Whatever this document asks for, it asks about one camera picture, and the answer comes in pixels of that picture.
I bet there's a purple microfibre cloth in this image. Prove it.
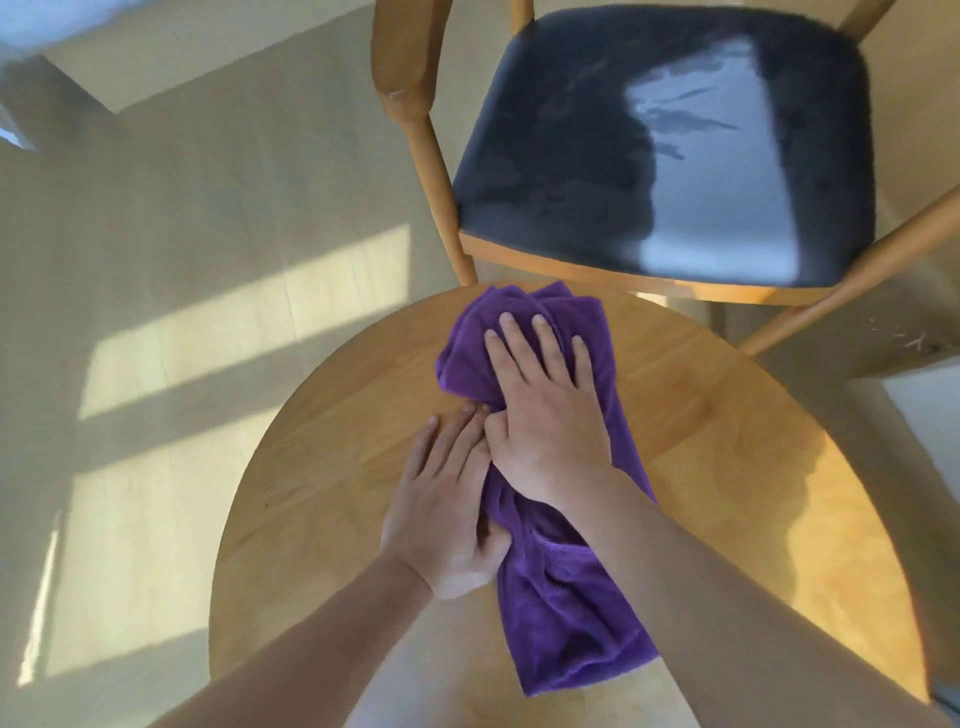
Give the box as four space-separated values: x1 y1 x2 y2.
436 281 661 699

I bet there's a person's left forearm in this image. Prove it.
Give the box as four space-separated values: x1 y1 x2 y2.
146 554 436 728

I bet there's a person's left hand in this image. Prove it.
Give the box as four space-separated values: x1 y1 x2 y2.
378 404 515 601

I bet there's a round wooden table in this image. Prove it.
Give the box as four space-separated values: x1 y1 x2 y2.
207 283 931 728

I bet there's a person's right forearm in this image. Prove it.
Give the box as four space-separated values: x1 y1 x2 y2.
554 464 954 728

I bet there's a person's right hand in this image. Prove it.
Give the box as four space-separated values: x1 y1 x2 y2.
482 311 618 508

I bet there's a wooden chair with black seat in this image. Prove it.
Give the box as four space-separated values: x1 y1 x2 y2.
371 0 960 358

